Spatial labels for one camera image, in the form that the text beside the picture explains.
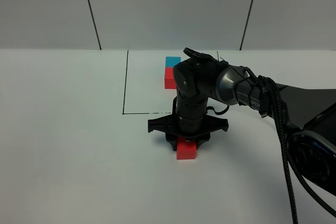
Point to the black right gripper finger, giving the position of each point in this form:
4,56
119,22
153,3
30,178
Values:
201,140
173,143

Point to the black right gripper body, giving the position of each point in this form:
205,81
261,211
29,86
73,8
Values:
189,119

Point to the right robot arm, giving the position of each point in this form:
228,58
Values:
308,114

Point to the template red cube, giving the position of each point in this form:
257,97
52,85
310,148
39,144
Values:
169,82

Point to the template blue cube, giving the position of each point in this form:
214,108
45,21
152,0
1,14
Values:
170,62

